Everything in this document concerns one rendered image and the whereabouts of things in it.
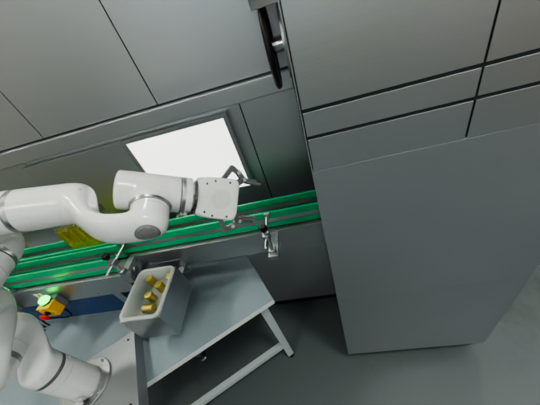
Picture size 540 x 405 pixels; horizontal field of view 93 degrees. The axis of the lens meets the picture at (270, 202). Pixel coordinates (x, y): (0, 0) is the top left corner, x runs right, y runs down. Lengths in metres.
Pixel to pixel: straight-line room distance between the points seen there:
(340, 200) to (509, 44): 0.44
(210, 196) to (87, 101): 0.68
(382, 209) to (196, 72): 0.72
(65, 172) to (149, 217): 0.86
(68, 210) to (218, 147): 0.57
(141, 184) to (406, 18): 0.58
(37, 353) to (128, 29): 1.09
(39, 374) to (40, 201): 0.72
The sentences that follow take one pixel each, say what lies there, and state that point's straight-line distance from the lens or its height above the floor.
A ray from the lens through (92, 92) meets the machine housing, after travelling 1.14.
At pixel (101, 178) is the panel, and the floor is 1.36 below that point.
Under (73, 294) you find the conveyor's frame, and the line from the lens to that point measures 1.55.
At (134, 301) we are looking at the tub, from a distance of 1.25.
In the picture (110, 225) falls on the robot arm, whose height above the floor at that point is 1.54.
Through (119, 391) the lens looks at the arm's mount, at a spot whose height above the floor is 0.81.
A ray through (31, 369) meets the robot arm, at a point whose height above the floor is 1.07.
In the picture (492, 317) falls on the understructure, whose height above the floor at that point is 0.41.
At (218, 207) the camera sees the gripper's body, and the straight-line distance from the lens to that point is 0.62.
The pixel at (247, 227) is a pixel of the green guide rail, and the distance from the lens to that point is 1.05.
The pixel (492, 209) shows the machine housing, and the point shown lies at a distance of 0.96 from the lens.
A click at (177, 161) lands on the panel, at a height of 1.35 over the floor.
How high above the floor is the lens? 1.79
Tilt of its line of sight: 39 degrees down
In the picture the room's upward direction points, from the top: 20 degrees counter-clockwise
